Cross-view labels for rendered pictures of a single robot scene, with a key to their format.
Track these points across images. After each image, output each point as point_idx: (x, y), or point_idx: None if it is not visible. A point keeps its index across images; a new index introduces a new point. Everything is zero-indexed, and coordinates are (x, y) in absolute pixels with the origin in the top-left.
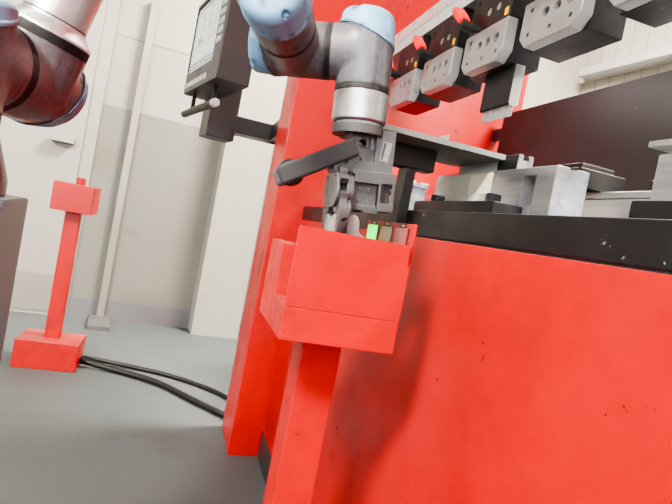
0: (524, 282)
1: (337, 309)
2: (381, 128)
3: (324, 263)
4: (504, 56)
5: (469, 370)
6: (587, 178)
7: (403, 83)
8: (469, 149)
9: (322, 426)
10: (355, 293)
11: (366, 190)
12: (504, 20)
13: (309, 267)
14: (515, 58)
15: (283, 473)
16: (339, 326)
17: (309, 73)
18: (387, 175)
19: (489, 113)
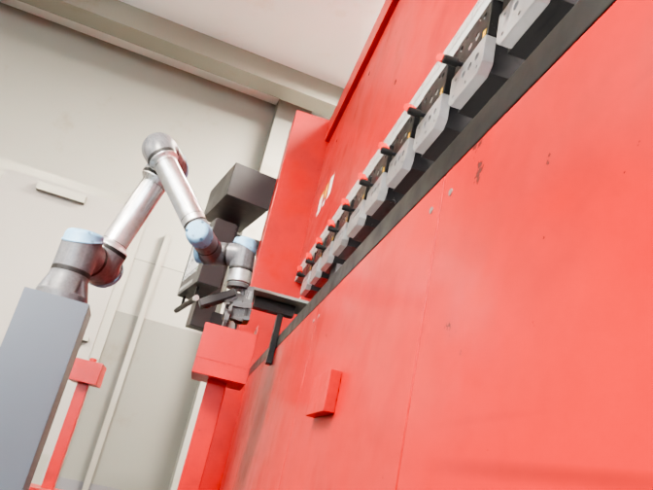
0: (292, 340)
1: (220, 360)
2: (247, 285)
3: (215, 338)
4: (330, 260)
5: (277, 388)
6: None
7: (305, 280)
8: (306, 302)
9: (213, 428)
10: (228, 353)
11: (238, 310)
12: (330, 243)
13: (208, 340)
14: (336, 261)
15: (190, 450)
16: (220, 367)
17: (218, 262)
18: (248, 303)
19: None
